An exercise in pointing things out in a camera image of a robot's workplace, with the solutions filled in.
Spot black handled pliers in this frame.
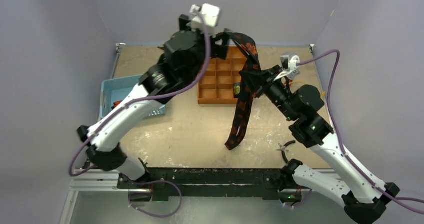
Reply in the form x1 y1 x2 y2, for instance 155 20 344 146
277 140 296 164

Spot light blue plastic basket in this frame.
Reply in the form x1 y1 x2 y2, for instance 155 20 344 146
100 74 167 121

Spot dark orange floral tie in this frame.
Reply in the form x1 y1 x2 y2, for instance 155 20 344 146
225 32 261 151

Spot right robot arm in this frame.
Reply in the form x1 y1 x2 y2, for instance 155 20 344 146
240 66 400 224

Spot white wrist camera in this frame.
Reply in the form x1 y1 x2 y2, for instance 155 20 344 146
274 51 300 81
189 3 221 32

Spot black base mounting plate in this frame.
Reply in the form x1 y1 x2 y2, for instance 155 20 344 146
117 167 298 202

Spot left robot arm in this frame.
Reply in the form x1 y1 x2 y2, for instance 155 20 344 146
77 27 233 189

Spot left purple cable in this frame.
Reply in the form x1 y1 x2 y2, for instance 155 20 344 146
68 10 213 218

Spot aluminium frame rail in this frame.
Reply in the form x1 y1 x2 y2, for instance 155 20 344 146
67 167 349 197

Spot rolled yellow floral tie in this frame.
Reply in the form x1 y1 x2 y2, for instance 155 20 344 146
232 82 241 99

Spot red handled adjustable wrench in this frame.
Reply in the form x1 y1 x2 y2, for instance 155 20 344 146
285 71 299 88

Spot orange navy striped tie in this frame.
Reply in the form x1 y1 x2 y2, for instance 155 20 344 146
111 101 121 110

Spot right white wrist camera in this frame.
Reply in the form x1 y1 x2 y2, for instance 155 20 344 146
274 51 300 81

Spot orange wooden compartment tray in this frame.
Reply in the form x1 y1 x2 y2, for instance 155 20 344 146
197 46 247 105

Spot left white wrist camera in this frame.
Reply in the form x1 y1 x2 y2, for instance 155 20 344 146
189 3 221 32

